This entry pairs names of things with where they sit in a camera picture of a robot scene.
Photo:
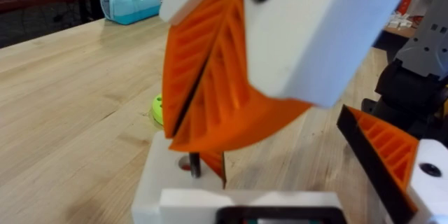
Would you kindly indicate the white orange left gripper right finger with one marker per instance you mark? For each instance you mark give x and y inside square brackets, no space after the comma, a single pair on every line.
[428,196]

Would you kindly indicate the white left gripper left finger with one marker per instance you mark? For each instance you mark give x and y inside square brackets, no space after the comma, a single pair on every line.
[157,182]

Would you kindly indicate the finger of the white orange right gripper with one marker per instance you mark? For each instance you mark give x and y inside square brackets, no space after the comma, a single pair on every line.
[308,35]
[185,52]

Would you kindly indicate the small dark screw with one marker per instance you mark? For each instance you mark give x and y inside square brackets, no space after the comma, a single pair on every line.
[195,166]

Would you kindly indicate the green disc with holes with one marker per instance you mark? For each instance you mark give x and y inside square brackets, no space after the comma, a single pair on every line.
[158,110]

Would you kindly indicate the light blue zip bag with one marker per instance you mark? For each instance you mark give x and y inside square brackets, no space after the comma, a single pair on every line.
[133,3]

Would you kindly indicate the heap of small boxes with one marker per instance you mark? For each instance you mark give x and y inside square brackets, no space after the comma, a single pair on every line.
[402,19]

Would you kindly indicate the dark brown side table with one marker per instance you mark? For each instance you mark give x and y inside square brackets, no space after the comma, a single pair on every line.
[42,1]

